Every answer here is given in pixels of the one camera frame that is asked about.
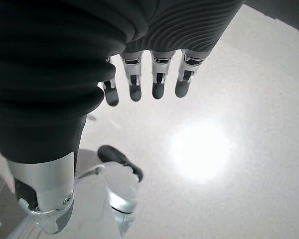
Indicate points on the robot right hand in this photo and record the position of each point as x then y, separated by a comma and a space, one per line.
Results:
52, 62

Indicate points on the robot right black foot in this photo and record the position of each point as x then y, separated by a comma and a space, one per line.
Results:
114, 155

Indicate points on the robot right silver leg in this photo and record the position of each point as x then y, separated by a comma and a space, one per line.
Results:
107, 199

